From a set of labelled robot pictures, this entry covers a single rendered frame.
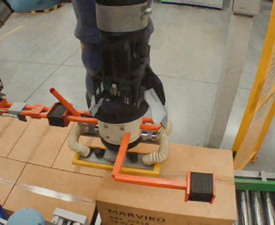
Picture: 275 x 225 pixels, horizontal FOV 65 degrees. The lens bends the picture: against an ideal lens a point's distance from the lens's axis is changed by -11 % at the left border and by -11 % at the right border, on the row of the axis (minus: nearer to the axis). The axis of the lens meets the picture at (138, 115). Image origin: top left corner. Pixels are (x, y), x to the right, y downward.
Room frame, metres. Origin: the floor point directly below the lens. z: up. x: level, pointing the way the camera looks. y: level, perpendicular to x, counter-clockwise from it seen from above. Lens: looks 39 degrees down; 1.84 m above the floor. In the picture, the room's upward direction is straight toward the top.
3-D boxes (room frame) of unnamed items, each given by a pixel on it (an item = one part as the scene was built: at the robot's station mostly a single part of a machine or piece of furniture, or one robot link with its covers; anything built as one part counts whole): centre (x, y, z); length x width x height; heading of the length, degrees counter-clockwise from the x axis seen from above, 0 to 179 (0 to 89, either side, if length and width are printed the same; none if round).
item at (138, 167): (0.61, 0.09, 1.13); 0.34 x 0.10 x 0.05; 80
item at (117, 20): (0.35, 0.02, 1.74); 0.08 x 0.08 x 0.05
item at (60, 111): (0.74, 0.32, 1.24); 0.10 x 0.08 x 0.06; 170
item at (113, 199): (0.66, -0.15, 0.75); 0.60 x 0.40 x 0.40; 78
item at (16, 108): (0.78, 0.53, 1.23); 0.07 x 0.07 x 0.04; 80
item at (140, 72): (0.35, 0.03, 1.66); 0.09 x 0.08 x 0.12; 166
